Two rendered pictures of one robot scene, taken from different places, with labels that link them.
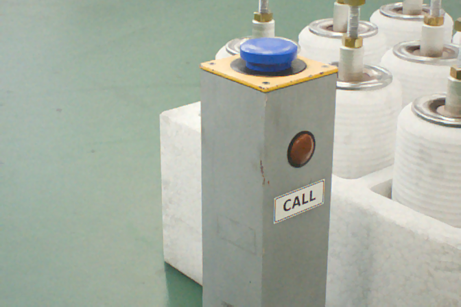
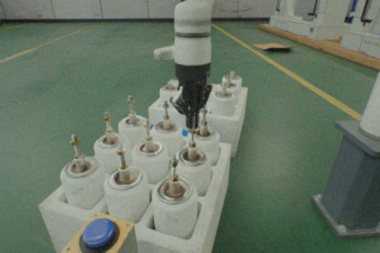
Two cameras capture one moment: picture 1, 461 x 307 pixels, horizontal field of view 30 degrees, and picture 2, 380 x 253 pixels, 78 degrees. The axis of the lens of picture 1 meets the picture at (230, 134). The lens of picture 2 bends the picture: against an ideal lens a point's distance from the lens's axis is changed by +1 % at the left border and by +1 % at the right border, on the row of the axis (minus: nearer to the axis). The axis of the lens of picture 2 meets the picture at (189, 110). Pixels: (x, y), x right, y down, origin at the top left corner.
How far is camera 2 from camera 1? 0.35 m
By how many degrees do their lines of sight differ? 29
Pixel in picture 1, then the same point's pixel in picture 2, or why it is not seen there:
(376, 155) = (143, 205)
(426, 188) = (171, 226)
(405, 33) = (133, 132)
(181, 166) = (56, 225)
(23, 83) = not seen: outside the picture
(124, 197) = (29, 219)
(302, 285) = not seen: outside the picture
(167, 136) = (44, 214)
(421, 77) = (150, 162)
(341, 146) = (130, 210)
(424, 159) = (169, 218)
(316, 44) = (103, 153)
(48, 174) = not seen: outside the picture
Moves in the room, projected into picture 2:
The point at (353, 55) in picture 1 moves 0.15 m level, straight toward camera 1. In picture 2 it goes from (125, 172) to (141, 230)
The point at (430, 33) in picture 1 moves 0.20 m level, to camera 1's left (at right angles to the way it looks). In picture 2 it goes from (148, 143) to (62, 171)
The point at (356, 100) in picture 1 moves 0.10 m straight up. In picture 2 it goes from (132, 193) to (127, 154)
